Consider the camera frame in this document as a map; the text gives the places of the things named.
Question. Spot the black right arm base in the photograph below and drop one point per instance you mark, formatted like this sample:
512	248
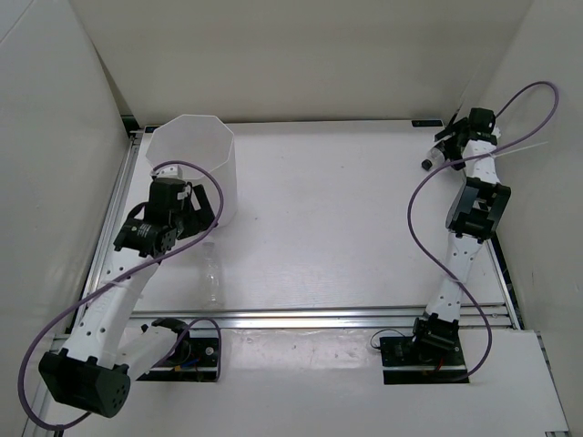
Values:
405	363

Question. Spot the clear unlabeled plastic bottle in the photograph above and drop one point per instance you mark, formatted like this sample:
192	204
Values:
211	277

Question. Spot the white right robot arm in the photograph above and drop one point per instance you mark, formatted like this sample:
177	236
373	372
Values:
468	144

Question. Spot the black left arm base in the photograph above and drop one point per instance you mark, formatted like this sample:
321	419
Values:
195	358

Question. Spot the black label plastic bottle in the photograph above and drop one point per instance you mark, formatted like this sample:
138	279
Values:
434	158

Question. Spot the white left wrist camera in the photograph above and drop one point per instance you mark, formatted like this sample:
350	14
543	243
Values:
170	171

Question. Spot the aluminium frame rail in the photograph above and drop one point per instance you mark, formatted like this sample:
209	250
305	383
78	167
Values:
318	258

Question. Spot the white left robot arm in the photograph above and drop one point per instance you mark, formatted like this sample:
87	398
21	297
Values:
93	373

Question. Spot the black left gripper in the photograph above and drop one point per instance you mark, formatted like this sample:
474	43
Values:
201	218

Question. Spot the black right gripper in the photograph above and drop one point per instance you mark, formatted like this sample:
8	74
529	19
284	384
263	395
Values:
453	155

